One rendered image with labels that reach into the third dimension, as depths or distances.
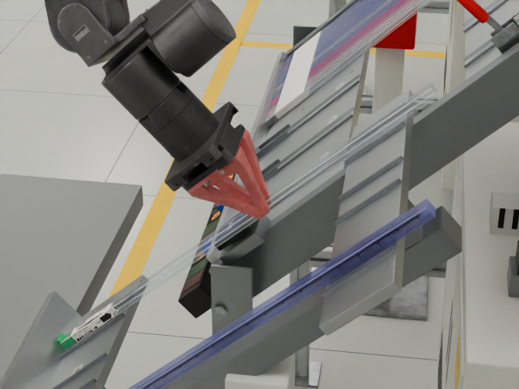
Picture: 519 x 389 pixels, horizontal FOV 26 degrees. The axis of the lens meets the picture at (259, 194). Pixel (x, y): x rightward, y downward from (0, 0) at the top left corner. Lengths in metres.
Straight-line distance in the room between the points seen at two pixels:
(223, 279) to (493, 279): 0.42
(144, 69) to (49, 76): 2.73
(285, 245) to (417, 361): 1.12
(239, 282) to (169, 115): 0.33
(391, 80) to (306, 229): 1.07
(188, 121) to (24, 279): 0.61
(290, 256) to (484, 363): 0.28
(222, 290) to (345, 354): 1.12
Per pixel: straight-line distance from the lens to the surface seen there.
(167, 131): 1.06
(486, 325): 1.49
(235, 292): 1.33
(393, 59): 2.34
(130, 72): 1.05
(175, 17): 1.04
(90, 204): 1.78
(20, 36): 4.12
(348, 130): 1.44
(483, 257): 1.62
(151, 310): 2.56
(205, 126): 1.07
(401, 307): 2.56
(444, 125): 1.25
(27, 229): 1.73
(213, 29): 1.03
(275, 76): 1.87
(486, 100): 1.24
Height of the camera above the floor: 1.48
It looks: 30 degrees down
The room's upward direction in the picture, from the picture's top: straight up
